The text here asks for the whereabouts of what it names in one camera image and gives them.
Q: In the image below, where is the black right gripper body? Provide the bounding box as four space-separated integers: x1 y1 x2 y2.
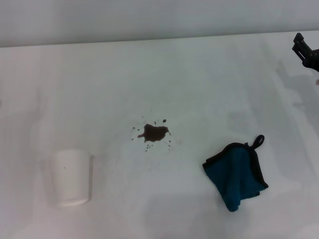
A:
301 48 319 73

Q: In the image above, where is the blue rag with black edge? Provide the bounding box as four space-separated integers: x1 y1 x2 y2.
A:
202 134 270 213

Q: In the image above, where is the white paper cup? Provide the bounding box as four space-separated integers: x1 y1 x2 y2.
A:
50 148 91 208

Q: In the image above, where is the black liquid stain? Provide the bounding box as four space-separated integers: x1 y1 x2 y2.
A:
131 119 173 151

